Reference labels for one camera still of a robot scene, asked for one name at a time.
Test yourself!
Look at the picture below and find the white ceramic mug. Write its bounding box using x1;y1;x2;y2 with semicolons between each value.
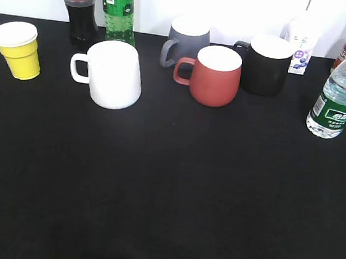
70;40;142;110

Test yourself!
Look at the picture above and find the clear water bottle green label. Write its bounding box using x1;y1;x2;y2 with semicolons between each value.
306;60;346;139

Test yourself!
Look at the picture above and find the yellow paper cup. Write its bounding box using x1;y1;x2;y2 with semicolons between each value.
0;21;41;81

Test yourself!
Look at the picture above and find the red ceramic mug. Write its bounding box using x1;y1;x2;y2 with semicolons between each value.
173;46;242;107

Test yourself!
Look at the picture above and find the grey ceramic mug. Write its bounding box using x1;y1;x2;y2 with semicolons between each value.
159;16;211;68

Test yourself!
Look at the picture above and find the black ceramic mug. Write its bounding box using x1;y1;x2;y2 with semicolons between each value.
232;34;295;97

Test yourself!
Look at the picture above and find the green soda bottle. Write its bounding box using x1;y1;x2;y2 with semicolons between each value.
102;0;135;46

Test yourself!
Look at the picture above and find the white blueberry milk carton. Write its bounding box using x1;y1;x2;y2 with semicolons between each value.
281;11;321;75

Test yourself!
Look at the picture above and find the cola bottle red label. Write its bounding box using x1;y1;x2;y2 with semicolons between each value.
64;0;98;50

